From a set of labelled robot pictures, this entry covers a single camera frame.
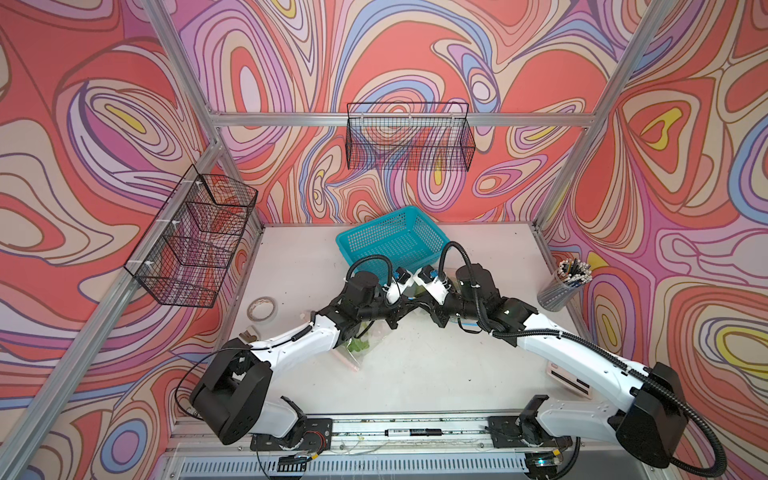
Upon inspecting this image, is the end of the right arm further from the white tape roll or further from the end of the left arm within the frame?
the white tape roll

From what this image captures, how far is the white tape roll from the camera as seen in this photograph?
957 mm

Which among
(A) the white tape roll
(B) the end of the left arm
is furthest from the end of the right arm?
(A) the white tape roll

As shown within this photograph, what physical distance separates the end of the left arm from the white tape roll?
40cm

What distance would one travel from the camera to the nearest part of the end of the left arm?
2.05ft
